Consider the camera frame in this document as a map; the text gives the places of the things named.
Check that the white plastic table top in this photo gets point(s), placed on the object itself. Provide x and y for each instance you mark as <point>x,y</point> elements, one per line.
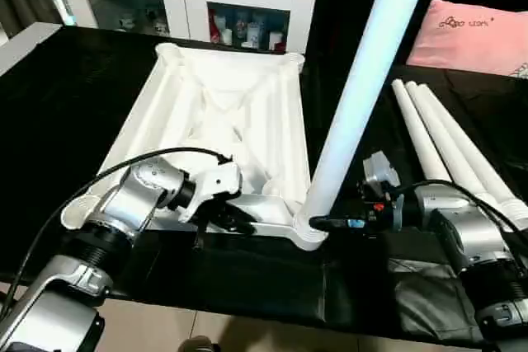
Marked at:
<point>227,92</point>

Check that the white plastic table leg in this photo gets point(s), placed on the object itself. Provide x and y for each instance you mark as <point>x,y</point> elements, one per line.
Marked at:
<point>445,137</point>
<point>416,129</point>
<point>474,146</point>
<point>371,59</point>

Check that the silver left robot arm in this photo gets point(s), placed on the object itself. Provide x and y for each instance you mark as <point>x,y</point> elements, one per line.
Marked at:
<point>136,191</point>

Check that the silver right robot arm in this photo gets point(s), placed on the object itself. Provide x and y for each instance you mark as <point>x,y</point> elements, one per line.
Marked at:
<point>466,224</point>

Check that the black work mat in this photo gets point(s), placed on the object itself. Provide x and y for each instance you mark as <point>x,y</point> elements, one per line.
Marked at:
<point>227,278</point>

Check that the dark left robot foot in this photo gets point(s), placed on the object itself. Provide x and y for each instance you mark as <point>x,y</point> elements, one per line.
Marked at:
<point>200,344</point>

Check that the red and white carton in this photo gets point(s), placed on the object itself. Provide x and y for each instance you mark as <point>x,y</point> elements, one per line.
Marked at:
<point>215,28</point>

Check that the pink pillow with print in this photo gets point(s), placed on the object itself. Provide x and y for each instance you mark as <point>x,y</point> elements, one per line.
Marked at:
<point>474,38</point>

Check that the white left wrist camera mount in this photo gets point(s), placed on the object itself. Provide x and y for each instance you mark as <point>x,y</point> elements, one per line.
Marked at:
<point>214,179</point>

